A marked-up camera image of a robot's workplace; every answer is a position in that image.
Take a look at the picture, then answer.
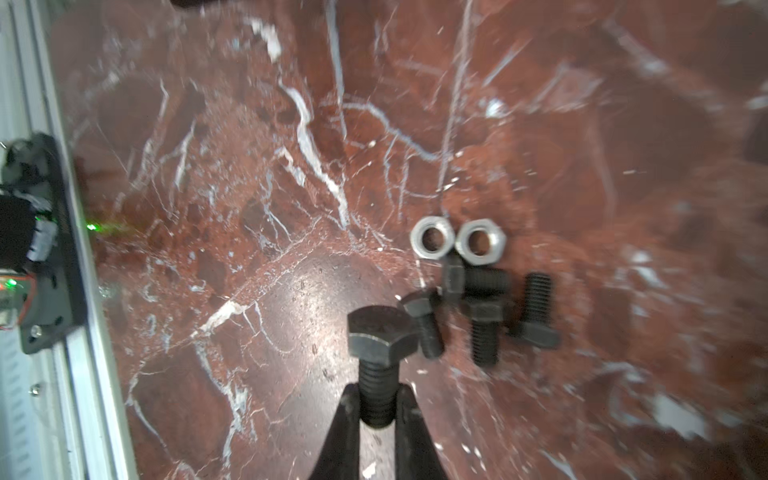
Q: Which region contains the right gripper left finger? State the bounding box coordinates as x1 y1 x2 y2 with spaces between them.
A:
308 383 361 480

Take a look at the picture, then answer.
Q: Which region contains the silver hex nut left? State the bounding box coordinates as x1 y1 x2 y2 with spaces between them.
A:
455 218 507 266

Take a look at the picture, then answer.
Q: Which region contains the black hex bolt top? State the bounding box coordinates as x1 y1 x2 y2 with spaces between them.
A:
511 272 561 350

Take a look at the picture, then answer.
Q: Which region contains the aluminium front rail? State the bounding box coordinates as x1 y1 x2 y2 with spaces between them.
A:
1 1 137 479

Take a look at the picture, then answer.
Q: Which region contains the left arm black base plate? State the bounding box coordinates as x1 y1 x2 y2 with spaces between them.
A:
1 132 88 355

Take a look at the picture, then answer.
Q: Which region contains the silver hex nut top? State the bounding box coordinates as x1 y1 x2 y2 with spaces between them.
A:
409 216 455 261

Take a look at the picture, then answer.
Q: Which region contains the black hex bolt small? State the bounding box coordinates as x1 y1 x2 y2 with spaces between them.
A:
400 289 445 360

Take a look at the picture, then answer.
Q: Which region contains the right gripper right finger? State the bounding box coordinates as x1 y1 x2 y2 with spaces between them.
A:
395 384 448 480

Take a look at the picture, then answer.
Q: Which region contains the silver hex nut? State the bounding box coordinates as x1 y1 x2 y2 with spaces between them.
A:
455 218 507 266
409 216 455 261

